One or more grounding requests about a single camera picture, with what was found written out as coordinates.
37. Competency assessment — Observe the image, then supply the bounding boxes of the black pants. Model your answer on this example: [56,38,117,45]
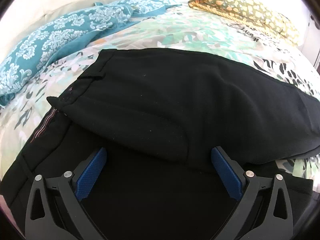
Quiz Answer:
[1,48,319,239]

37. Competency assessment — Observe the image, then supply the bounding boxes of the teal white damask pillow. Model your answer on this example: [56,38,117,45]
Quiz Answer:
[1,5,133,108]

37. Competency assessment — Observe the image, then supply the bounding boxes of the floral leaf-print bedspread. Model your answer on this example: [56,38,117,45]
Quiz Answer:
[1,5,319,174]

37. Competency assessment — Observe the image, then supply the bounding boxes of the olive orange-patterned folded blanket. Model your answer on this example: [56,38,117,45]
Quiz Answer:
[188,0,299,45]

